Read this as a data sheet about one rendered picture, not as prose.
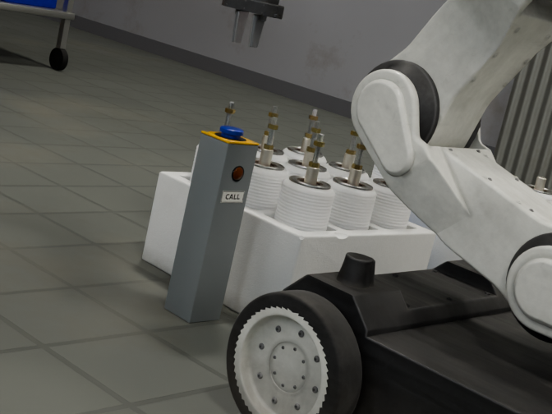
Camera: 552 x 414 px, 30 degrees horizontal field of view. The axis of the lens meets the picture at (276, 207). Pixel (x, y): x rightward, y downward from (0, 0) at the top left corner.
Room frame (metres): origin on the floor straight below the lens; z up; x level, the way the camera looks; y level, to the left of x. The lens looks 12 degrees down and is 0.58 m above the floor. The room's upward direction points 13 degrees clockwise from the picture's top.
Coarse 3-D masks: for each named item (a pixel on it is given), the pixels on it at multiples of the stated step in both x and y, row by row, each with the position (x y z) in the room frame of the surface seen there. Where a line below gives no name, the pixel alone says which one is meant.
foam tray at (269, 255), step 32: (160, 192) 1.91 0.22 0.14; (160, 224) 1.90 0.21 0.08; (256, 224) 1.73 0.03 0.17; (160, 256) 1.89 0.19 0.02; (256, 256) 1.72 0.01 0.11; (288, 256) 1.67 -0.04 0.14; (320, 256) 1.70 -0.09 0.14; (384, 256) 1.84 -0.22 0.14; (416, 256) 1.91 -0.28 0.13; (256, 288) 1.71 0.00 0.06
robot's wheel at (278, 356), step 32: (256, 320) 1.28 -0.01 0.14; (288, 320) 1.27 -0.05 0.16; (320, 320) 1.22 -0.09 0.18; (256, 352) 1.30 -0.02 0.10; (288, 352) 1.27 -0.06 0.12; (320, 352) 1.21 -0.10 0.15; (352, 352) 1.22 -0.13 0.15; (256, 384) 1.29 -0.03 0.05; (288, 384) 1.26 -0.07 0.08; (320, 384) 1.21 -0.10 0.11; (352, 384) 1.21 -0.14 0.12
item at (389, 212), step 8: (376, 184) 1.92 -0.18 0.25; (376, 192) 1.91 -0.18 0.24; (384, 192) 1.90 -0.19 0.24; (392, 192) 1.90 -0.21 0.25; (376, 200) 1.90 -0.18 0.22; (384, 200) 1.90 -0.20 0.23; (392, 200) 1.90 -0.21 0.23; (400, 200) 1.90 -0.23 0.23; (376, 208) 1.90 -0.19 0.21; (384, 208) 1.90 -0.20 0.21; (392, 208) 1.90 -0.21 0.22; (400, 208) 1.90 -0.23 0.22; (376, 216) 1.90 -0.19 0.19; (384, 216) 1.90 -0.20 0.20; (392, 216) 1.90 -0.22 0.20; (400, 216) 1.90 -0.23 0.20; (408, 216) 1.93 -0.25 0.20; (376, 224) 1.90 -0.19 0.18; (384, 224) 1.90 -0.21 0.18; (392, 224) 1.90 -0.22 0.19; (400, 224) 1.91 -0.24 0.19
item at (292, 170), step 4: (284, 164) 1.92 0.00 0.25; (288, 164) 1.92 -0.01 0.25; (288, 168) 1.90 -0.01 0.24; (292, 168) 1.90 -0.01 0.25; (296, 168) 1.90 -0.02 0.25; (300, 168) 1.90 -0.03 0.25; (288, 172) 1.90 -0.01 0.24; (292, 172) 1.90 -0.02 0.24; (296, 172) 1.89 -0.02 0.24; (300, 172) 1.89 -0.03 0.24; (304, 172) 1.89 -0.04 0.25; (320, 172) 1.91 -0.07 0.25; (324, 172) 1.92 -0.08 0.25; (328, 172) 1.93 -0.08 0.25; (288, 176) 1.90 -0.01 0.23; (304, 176) 1.89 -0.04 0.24; (320, 176) 1.90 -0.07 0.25; (324, 176) 1.91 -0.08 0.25; (328, 176) 1.92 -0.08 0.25; (320, 180) 1.90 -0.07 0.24; (324, 180) 1.91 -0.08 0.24; (328, 180) 1.92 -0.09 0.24
